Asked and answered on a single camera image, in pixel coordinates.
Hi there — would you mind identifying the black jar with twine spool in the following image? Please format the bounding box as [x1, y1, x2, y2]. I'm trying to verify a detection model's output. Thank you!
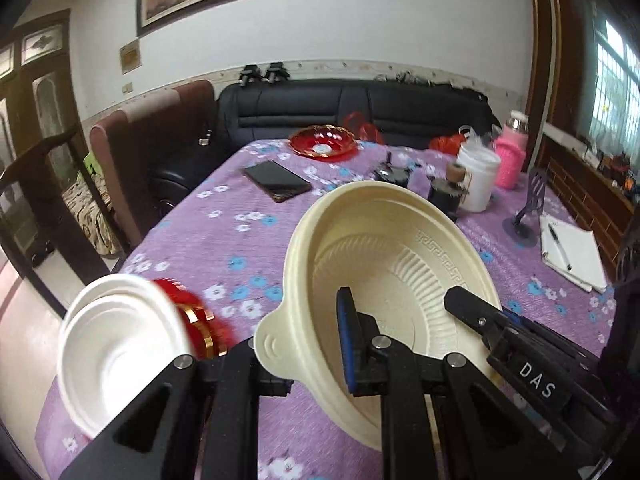
[429, 162, 468, 221]

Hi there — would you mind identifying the brown armchair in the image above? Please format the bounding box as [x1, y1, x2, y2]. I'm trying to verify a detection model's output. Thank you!
[62, 80, 216, 256]

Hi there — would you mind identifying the black pen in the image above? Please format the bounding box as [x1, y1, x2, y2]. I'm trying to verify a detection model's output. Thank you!
[547, 223, 572, 271]

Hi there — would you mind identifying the white notebook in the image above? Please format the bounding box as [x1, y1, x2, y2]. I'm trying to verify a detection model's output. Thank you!
[539, 214, 608, 293]

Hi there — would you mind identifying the red plate with sticker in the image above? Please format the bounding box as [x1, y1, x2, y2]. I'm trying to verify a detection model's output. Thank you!
[289, 125, 358, 160]

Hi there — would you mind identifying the small wall plaque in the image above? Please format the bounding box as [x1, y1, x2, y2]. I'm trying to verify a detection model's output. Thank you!
[119, 40, 141, 75]

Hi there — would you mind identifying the beige plastic bowl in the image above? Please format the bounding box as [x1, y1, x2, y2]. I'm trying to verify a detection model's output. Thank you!
[253, 181, 503, 452]

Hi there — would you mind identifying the white plastic container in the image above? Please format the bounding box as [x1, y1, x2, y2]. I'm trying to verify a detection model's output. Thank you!
[457, 140, 502, 212]

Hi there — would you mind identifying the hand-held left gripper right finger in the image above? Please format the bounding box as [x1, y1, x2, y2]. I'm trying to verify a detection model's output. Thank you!
[336, 287, 581, 480]

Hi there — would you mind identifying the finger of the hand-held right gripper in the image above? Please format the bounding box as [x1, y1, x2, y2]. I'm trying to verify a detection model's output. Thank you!
[444, 285, 508, 346]

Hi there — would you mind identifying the wooden glass door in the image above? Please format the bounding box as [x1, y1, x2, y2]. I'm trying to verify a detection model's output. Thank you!
[0, 9, 83, 211]

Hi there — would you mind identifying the purple floral tablecloth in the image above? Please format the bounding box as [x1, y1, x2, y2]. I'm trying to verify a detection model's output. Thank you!
[35, 139, 621, 480]

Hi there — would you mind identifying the clear plastic bag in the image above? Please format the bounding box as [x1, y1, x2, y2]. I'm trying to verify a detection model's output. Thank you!
[457, 125, 501, 148]

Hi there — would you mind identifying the patterned blanket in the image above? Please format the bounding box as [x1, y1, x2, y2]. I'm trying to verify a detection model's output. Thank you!
[62, 175, 123, 256]

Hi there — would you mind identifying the wooden sideboard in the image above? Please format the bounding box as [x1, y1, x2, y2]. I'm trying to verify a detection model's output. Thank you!
[542, 120, 640, 271]

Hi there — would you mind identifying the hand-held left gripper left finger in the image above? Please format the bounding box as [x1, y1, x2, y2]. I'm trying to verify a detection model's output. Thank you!
[59, 337, 293, 480]

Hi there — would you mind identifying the window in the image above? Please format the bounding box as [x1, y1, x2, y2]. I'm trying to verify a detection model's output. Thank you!
[575, 10, 640, 151]

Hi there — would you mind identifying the black smartphone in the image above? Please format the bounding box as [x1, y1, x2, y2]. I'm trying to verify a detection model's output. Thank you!
[242, 160, 313, 204]

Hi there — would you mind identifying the black leather sofa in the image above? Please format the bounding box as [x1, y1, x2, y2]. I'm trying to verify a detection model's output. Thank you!
[150, 79, 501, 211]

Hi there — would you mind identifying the large red glass plate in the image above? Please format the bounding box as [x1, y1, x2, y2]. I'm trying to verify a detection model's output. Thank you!
[150, 277, 238, 358]

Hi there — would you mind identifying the pink bottle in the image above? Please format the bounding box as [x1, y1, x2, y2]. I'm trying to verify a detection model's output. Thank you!
[494, 110, 530, 191]

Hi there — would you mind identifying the dark wooden chair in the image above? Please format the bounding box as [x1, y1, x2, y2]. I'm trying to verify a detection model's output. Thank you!
[0, 132, 126, 311]

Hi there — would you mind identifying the white foam bowl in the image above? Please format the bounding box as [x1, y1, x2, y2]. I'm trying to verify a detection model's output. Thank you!
[56, 274, 196, 438]

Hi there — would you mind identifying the red plastic bag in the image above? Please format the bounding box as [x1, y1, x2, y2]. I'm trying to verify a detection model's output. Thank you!
[429, 134, 463, 156]
[342, 112, 386, 145]

